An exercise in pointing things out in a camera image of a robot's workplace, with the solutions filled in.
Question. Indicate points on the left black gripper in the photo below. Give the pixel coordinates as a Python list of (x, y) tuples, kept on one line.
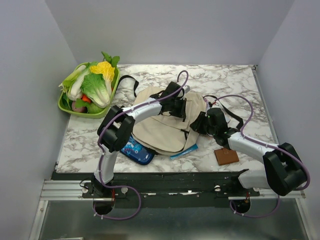
[(181, 113)]

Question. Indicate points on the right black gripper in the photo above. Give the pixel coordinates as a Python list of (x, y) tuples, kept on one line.
[(197, 124)]

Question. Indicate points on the beige canvas student bag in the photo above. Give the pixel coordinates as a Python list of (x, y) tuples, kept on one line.
[(169, 135)]

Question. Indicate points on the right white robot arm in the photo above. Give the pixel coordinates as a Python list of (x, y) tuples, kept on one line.
[(283, 171)]

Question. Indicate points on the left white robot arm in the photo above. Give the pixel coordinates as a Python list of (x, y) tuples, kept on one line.
[(117, 127)]

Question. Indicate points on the blue notebook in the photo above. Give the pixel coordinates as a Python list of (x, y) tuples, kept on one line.
[(185, 152)]

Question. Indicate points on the brown leather wallet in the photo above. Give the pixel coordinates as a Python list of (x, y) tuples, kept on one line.
[(226, 156)]

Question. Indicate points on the blue pencil case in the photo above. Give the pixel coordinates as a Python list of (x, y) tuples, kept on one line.
[(137, 152)]

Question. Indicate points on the yellow toy cabbage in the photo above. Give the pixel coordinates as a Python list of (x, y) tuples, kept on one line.
[(107, 71)]

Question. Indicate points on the green toy lettuce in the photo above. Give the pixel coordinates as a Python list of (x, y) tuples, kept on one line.
[(94, 87)]

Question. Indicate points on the orange toy carrot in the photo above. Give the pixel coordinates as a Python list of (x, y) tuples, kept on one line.
[(86, 99)]

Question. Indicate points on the green vegetable basket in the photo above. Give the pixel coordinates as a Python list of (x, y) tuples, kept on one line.
[(90, 110)]

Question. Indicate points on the white toy bok choy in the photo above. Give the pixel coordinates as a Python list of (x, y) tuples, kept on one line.
[(71, 85)]

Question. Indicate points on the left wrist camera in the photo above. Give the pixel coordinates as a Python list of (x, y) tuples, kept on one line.
[(186, 88)]

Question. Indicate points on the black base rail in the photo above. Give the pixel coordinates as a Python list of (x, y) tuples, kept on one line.
[(159, 190)]

